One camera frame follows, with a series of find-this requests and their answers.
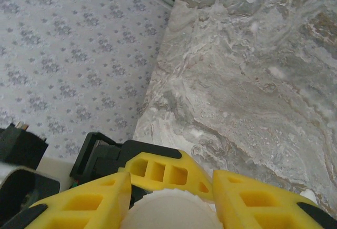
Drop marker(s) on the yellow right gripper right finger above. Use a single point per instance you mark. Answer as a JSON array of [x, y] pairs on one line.
[[237, 213]]

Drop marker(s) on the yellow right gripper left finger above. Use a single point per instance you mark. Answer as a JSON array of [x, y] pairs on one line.
[[52, 221]]

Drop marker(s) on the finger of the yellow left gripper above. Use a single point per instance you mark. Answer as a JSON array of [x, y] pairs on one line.
[[158, 160]]

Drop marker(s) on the white ribbed bottle cap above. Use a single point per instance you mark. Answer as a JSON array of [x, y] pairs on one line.
[[171, 213]]

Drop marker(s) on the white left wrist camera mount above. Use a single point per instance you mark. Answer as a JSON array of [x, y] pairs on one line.
[[55, 168]]

